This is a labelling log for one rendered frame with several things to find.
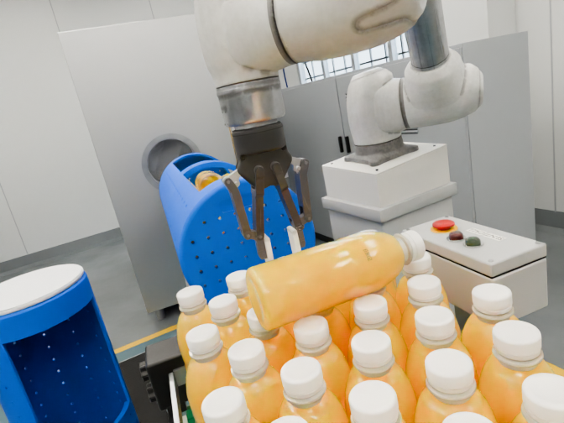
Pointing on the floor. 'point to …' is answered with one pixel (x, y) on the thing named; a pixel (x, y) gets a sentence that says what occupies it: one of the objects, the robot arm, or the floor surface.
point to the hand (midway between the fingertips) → (282, 253)
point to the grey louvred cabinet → (431, 134)
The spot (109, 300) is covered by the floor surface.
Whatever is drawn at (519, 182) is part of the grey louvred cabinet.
